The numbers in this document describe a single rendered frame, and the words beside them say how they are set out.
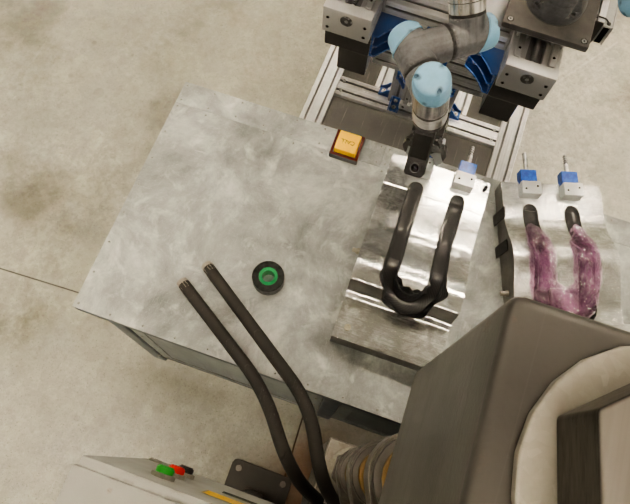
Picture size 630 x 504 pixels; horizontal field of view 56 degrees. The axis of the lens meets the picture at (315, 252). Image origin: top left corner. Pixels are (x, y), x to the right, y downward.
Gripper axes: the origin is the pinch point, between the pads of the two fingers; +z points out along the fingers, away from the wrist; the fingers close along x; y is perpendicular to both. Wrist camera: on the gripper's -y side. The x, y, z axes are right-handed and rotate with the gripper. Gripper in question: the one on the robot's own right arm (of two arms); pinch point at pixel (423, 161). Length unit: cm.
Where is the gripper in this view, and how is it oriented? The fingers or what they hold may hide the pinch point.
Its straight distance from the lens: 149.8
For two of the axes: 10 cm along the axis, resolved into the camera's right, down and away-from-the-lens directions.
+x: -9.4, -2.8, 2.2
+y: 3.2, -9.3, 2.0
